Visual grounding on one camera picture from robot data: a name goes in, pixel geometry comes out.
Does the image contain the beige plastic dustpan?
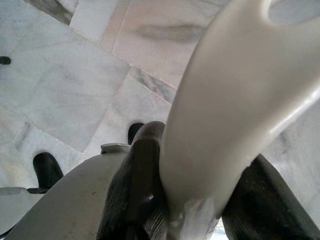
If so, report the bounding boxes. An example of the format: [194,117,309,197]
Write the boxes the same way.
[159,0,320,240]

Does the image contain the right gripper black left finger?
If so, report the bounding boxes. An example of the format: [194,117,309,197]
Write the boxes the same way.
[96,121,173,240]

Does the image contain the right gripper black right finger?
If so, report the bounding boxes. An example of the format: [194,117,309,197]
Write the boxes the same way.
[222,153,320,240]

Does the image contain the robot black foot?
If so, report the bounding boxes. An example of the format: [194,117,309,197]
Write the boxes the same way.
[100,122,146,155]
[0,151,64,201]

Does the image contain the robot black right foot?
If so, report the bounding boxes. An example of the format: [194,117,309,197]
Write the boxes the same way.
[100,122,146,155]

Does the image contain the robot black left foot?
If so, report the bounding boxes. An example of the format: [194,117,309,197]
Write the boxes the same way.
[0,151,64,201]

